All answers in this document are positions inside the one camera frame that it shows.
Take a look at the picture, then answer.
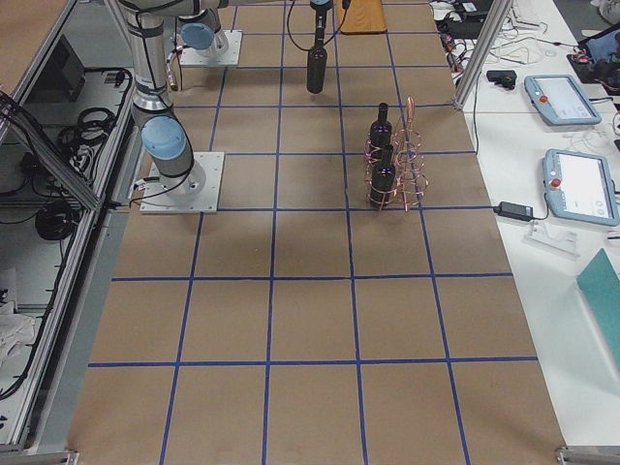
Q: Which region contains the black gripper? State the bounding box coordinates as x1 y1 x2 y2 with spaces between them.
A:
310 0 332 48

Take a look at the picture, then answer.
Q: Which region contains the dark wine bottle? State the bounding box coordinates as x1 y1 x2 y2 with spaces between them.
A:
306 46 327 94

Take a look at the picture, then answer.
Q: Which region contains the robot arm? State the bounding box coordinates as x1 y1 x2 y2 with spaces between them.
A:
116 1 240 190
178 9 229 56

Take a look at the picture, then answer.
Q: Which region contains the wooden tray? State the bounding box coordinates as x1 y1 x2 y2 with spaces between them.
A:
336 0 388 35

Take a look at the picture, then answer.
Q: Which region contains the dark wine bottle left end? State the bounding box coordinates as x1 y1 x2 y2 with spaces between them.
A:
368 103 392 164

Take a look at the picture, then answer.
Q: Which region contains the dark wine bottle end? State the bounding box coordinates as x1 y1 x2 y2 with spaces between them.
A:
368 103 392 164
369 144 395 209

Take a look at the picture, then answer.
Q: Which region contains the dark wine bottle right end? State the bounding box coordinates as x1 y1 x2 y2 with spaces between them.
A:
369 144 395 209

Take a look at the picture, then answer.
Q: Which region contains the far teach pendant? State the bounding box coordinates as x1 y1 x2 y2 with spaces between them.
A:
524 75 602 126

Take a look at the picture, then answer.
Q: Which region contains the teach pendant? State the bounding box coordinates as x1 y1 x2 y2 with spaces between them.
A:
542 149 619 227
524 75 602 126

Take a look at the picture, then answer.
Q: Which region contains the small black power brick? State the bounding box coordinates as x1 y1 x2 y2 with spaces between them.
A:
493 201 534 222

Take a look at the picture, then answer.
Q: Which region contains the near teach pendant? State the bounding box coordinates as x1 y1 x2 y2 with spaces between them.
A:
542 149 619 227

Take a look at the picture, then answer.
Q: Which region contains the teal folder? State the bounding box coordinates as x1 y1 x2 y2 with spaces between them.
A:
576 249 619 364

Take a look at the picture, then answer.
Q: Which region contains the white crumpled cloth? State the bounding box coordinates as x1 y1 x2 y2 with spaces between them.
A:
0 268 38 384

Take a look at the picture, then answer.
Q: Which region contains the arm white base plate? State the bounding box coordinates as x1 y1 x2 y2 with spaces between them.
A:
139 152 225 214
180 30 243 68

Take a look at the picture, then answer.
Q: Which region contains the aluminium frame post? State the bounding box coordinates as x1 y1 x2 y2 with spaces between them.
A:
453 0 512 109

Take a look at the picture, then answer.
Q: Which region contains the copper wire bottle basket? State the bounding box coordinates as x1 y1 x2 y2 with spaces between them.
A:
364 96 429 211

